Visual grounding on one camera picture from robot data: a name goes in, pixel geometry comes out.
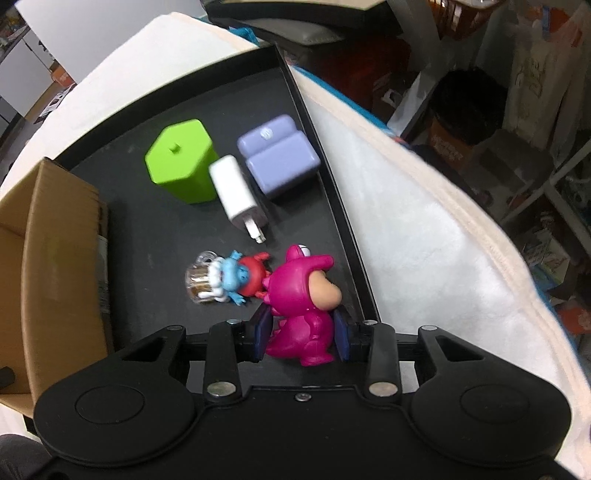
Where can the purple sofa-shaped holder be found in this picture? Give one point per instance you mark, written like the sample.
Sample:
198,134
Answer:
279,159

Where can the pink dinosaur figurine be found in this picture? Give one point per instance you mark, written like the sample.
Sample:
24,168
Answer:
295,295

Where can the black tray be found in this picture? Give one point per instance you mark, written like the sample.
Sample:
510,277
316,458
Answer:
152,230

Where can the orange basket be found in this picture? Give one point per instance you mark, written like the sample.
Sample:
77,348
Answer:
461,16

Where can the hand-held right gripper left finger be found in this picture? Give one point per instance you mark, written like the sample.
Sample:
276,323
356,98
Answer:
262,334

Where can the grey cushion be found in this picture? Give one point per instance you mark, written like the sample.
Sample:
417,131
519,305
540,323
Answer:
304,33

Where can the blue red toy figurine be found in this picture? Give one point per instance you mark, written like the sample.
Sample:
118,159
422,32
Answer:
226,277

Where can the cardboard box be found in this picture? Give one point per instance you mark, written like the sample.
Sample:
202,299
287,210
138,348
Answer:
55,277

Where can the green hexagonal container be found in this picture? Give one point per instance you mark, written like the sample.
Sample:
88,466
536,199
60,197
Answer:
182,159

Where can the beige tote bag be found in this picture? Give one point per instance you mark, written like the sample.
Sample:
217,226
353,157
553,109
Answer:
540,87

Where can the white charger plug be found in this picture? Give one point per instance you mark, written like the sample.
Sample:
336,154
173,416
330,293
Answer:
235,191

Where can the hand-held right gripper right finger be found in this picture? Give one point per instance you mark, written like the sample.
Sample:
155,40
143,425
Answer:
342,337

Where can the black trash bin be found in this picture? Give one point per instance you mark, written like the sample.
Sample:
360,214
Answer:
466,104

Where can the white shelf rack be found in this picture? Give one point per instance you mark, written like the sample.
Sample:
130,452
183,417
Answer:
568,175

